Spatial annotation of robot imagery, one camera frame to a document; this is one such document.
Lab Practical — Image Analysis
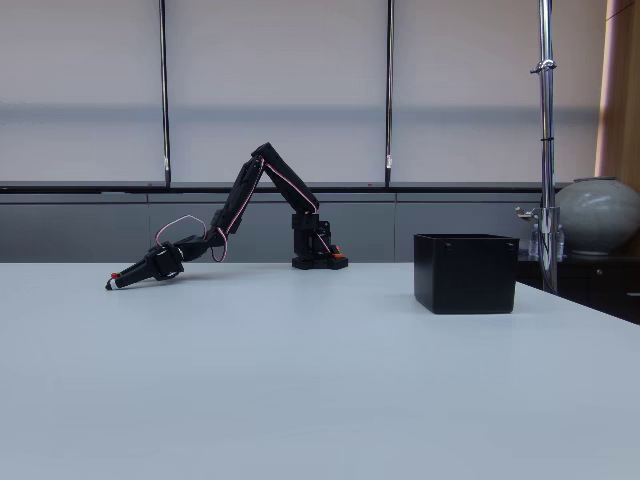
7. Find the black open plastic box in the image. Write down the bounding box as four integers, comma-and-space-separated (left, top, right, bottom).
413, 233, 521, 316

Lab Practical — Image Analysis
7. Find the black window mullion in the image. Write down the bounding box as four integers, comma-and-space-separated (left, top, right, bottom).
158, 0, 173, 189
384, 0, 397, 188

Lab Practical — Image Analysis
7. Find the white roller blind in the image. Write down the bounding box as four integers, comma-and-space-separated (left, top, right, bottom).
0, 0, 162, 184
168, 0, 388, 185
393, 0, 604, 185

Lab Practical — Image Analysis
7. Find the black long counter ledge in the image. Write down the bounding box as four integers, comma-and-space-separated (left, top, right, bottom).
0, 181, 572, 196

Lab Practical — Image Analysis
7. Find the chrome vertical pole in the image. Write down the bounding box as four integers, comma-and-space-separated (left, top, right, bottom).
529, 0, 562, 294

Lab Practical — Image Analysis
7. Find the round grey ceramic jar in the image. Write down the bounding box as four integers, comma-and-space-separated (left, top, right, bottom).
553, 175, 640, 257

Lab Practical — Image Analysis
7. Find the dark wooden sideboard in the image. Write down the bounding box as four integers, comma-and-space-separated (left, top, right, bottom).
516, 252, 640, 327

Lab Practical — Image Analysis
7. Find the brown wooden column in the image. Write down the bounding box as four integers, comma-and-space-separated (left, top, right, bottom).
593, 0, 640, 179

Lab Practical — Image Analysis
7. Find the red white servo cable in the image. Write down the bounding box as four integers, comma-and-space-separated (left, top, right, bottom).
209, 227, 230, 264
155, 214, 208, 249

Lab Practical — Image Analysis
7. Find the grey low wall cabinet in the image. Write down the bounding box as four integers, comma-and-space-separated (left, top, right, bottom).
0, 192, 546, 265

